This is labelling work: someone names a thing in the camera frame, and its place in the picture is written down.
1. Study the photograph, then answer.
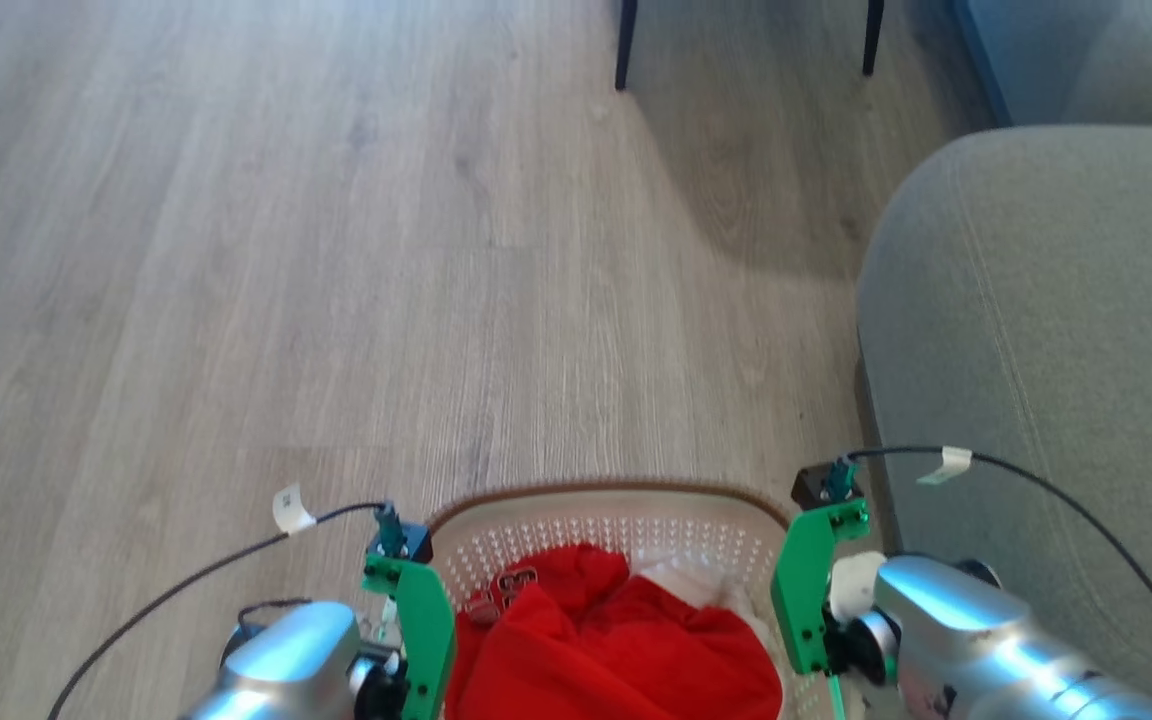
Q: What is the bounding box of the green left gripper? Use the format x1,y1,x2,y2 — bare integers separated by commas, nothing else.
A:
362,556,458,720

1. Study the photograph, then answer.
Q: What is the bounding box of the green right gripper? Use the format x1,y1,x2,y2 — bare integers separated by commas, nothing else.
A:
770,497,872,675

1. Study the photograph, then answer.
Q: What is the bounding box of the white perforated laundry basket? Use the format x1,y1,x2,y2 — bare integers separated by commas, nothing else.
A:
424,480,842,720

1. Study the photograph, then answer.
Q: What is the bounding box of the white garment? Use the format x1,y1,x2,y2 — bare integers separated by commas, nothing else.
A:
629,553,779,646

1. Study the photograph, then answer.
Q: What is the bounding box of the red garment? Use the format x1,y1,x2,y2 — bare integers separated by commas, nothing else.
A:
444,543,785,720

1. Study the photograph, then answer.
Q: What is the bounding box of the grey fabric sofa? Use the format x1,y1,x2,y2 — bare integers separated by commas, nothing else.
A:
854,124,1152,709

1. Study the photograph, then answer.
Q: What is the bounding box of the black furniture leg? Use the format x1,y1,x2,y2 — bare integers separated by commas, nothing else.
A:
614,0,639,92
861,0,886,77

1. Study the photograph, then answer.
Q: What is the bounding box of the white left cable label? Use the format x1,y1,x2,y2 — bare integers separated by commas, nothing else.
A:
272,483,317,535

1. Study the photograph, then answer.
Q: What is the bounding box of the white cable label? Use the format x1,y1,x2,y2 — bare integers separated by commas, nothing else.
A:
272,483,317,535
917,446,974,487

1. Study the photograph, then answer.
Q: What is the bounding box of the white right cable label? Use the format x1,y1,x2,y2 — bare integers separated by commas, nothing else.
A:
917,446,974,487

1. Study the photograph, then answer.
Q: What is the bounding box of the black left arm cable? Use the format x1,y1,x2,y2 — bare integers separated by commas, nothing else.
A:
46,501,389,720

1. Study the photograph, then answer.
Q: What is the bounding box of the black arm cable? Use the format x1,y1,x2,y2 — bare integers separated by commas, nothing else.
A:
46,501,389,720
844,446,1152,669

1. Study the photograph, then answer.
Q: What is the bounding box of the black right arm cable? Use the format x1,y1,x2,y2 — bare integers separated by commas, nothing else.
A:
844,446,1152,669

